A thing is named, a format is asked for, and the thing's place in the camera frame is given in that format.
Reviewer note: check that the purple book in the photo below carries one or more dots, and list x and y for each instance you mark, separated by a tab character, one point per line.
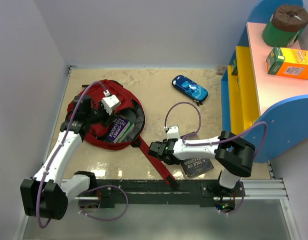
119	129

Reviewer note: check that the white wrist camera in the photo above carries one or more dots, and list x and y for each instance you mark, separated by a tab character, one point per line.
110	103
172	132

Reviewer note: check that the blue patterned pencil case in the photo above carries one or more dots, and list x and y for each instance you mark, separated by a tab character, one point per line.
189	88

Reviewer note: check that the orange green crayon box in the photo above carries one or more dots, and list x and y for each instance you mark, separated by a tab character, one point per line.
288	62

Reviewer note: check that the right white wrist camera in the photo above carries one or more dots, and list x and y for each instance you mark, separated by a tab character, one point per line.
172	132

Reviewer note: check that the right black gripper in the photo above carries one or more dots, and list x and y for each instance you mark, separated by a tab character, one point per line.
165	141

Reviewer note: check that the green box on shelf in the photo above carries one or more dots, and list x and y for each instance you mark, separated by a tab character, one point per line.
234	67

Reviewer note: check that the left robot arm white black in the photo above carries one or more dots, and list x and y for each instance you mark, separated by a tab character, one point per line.
45	195

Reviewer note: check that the Tale of Two Cities book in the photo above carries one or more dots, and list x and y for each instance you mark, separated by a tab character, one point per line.
196	166

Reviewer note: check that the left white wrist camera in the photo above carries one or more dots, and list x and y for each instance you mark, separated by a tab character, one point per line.
110	103

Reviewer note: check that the red student backpack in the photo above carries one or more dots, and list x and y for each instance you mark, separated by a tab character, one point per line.
78	120

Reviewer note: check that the aluminium rail frame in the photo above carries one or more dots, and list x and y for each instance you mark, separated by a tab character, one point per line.
147	208

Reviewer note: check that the blue yellow pink shelf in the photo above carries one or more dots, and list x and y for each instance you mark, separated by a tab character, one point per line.
270	111

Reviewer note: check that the green cylinder brown lid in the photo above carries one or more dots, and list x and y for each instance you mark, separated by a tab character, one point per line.
285	26

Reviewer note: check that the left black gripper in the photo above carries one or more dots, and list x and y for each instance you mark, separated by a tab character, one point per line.
109	119

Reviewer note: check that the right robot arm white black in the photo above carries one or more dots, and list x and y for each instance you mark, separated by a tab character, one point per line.
234	153

